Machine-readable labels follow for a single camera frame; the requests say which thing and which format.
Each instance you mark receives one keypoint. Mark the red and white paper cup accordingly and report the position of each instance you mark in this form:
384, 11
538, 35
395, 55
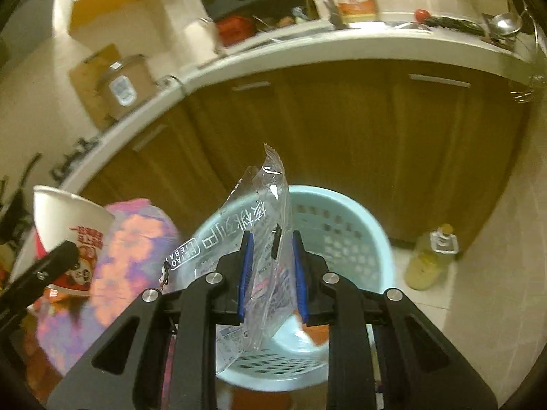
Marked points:
64, 218

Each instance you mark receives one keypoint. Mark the black gas stove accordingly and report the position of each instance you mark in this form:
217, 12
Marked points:
75, 158

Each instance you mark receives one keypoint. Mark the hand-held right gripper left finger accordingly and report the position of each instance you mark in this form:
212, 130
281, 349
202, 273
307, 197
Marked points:
245, 273

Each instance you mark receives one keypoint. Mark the brown wooden cabinet door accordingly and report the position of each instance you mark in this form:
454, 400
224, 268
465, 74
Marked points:
171, 158
307, 128
453, 145

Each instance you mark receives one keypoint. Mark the red tomato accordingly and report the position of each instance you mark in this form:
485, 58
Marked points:
422, 15

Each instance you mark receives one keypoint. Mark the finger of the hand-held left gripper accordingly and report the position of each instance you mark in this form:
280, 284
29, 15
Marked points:
47, 264

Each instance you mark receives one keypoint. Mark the light blue perforated basket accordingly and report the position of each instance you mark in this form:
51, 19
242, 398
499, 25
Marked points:
342, 230

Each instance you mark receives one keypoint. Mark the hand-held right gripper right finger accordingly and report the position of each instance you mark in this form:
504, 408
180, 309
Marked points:
300, 277

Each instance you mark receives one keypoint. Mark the clear plastic food wrapper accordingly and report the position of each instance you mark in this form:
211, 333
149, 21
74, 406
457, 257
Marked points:
256, 205

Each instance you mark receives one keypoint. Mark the wooden cutting board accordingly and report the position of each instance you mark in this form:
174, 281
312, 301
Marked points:
85, 81

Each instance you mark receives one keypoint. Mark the metal ladle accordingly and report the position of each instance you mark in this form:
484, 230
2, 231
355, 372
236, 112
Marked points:
504, 23

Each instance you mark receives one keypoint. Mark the dark green vegetable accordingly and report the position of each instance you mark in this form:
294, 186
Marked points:
455, 24

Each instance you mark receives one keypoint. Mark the white electric kettle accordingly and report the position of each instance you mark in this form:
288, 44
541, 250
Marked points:
201, 36

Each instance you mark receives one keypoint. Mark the metal kitchen sink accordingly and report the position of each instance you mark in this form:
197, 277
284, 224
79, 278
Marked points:
277, 36

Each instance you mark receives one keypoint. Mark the black wok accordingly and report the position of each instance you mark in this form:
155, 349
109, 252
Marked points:
19, 209

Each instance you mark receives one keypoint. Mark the beige rice cooker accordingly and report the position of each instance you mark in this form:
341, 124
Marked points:
126, 85

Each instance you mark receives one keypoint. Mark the yellow oil jug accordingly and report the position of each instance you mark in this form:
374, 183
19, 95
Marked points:
354, 2

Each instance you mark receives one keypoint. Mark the floral purple stool cover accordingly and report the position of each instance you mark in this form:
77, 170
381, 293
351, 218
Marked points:
136, 239

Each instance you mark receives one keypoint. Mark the red plastic container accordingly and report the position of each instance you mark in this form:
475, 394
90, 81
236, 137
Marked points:
235, 30

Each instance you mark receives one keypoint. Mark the clear cooking oil bottle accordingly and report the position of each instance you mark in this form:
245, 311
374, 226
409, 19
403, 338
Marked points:
427, 260

